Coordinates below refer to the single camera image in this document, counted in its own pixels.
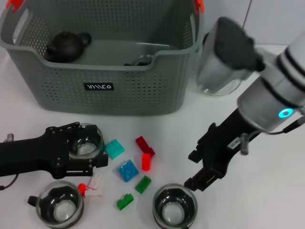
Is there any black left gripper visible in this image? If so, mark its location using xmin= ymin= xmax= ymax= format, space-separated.
xmin=0 ymin=121 xmax=110 ymax=180

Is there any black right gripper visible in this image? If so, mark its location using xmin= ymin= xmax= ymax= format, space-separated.
xmin=183 ymin=107 xmax=254 ymax=192

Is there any grey perforated storage bin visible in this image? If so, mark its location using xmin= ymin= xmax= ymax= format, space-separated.
xmin=0 ymin=0 xmax=205 ymax=117

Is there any teal square toy brick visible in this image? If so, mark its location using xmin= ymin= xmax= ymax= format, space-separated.
xmin=104 ymin=138 xmax=126 ymax=160

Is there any blue square toy brick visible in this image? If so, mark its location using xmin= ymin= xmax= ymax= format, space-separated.
xmin=116 ymin=159 xmax=140 ymax=184

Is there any tall orange-red toy brick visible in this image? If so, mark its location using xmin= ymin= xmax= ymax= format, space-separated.
xmin=141 ymin=153 xmax=151 ymax=171

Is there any green flat toy brick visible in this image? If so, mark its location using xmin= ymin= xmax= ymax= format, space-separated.
xmin=134 ymin=176 xmax=152 ymax=194

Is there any dark red toy brick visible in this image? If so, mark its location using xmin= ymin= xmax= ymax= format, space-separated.
xmin=135 ymin=136 xmax=156 ymax=157

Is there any green stepped toy brick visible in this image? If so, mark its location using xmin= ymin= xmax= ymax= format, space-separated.
xmin=116 ymin=193 xmax=134 ymax=211

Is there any glass teapot black lid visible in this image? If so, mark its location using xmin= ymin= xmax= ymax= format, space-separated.
xmin=188 ymin=32 xmax=246 ymax=97

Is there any dark clay teapot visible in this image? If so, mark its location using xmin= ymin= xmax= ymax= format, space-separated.
xmin=45 ymin=31 xmax=92 ymax=64

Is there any right gripper cable silver plug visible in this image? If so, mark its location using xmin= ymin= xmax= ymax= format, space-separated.
xmin=239 ymin=115 xmax=305 ymax=156

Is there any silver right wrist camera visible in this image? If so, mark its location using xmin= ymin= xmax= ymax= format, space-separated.
xmin=195 ymin=16 xmax=265 ymax=90

